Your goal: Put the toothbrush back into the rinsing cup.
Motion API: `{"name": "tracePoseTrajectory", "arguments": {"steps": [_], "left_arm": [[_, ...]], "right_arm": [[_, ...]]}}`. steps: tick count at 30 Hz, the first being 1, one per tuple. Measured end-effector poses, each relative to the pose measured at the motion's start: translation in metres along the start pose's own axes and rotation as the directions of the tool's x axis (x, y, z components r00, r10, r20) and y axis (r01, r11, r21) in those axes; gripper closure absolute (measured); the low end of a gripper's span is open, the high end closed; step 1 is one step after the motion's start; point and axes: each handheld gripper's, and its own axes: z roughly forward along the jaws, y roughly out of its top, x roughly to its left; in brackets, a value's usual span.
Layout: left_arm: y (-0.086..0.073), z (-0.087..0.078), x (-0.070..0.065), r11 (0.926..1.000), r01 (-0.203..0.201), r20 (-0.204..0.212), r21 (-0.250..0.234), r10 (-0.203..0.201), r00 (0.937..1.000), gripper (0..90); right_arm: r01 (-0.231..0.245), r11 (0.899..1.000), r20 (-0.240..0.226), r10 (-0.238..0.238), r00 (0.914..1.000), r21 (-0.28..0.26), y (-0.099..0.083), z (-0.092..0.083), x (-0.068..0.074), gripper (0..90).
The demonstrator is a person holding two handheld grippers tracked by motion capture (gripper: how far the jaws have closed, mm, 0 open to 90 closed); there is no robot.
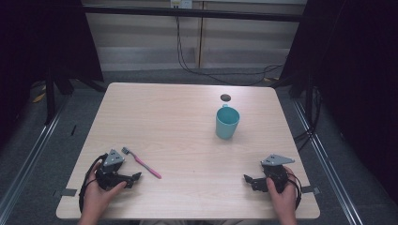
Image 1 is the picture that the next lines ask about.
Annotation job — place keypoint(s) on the dark round table grommet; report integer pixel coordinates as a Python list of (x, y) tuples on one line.
[(225, 97)]

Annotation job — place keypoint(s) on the person's left hand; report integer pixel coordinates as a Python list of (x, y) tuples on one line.
[(96, 198)]

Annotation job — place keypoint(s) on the pink toothbrush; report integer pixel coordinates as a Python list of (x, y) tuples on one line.
[(144, 166)]

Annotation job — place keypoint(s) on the black horizontal bar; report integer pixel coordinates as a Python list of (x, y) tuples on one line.
[(187, 13)]

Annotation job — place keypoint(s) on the white power outlet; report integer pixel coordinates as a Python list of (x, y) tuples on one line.
[(181, 3)]

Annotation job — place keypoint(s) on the metal floor rail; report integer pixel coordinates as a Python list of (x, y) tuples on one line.
[(29, 162), (331, 175)]

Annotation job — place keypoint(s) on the teal cup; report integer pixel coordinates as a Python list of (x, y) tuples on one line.
[(226, 125)]

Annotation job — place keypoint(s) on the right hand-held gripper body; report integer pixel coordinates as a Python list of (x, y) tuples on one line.
[(276, 160)]

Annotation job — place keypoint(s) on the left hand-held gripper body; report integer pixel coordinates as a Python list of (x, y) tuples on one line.
[(112, 158)]

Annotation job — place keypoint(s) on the black curtain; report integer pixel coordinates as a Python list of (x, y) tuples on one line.
[(356, 78), (37, 40)]

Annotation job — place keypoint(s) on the black stand leg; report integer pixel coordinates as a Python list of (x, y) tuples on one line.
[(50, 100)]

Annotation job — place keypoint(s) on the person's right hand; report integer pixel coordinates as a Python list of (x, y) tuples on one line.
[(284, 201)]

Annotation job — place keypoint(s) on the yellow floor scrap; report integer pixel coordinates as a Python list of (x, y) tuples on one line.
[(39, 97)]

